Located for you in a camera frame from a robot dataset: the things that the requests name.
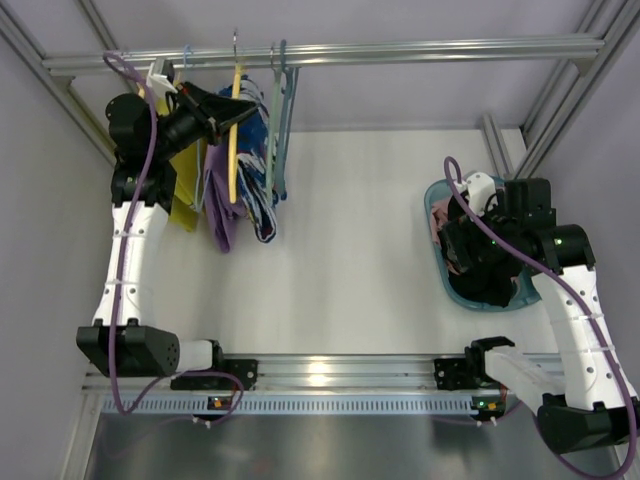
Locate yellow hanger with trousers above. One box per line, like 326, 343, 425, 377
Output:
228, 28, 242, 204

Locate blue white patterned trousers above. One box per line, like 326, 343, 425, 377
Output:
222, 75, 278, 243

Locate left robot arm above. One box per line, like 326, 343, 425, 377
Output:
76, 82, 257, 378

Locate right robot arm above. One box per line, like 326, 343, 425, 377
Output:
434, 173, 639, 455

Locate green empty hanger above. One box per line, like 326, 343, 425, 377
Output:
265, 45, 282, 207

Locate teal blue empty hanger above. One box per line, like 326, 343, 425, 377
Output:
274, 40, 299, 201

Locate light blue hanger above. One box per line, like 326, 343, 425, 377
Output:
183, 44, 204, 214

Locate mustard yellow garment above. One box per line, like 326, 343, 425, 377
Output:
152, 97, 206, 234

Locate pink garment in basket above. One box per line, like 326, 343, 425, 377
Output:
430, 197, 451, 247

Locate teal plastic basket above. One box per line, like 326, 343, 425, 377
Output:
424, 180, 541, 313

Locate purple garment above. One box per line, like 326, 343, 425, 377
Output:
204, 142, 246, 254

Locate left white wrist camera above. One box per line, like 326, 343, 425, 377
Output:
146, 57, 177, 97

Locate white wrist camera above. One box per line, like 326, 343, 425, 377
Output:
146, 57, 177, 97
454, 171, 503, 217

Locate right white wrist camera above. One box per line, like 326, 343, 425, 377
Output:
454, 171, 503, 217

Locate aluminium hanging rail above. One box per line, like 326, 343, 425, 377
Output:
41, 33, 609, 77

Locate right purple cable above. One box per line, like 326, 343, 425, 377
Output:
443, 157, 634, 476

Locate purple cable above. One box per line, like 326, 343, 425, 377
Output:
102, 52, 245, 416
443, 157, 634, 476

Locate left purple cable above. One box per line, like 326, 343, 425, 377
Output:
102, 52, 245, 416

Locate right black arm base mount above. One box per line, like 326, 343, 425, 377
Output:
433, 358, 480, 391

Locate slotted grey cable duct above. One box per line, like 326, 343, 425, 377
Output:
134, 392, 504, 416

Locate left aluminium frame post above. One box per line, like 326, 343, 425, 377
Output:
1, 1, 133, 169

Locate aluminium frame post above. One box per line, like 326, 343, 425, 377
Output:
478, 1, 639, 179
1, 1, 133, 169

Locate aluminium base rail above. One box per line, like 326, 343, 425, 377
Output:
82, 352, 566, 396

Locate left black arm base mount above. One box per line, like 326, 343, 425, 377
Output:
170, 357, 259, 391

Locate right aluminium frame post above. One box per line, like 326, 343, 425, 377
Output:
478, 1, 639, 179

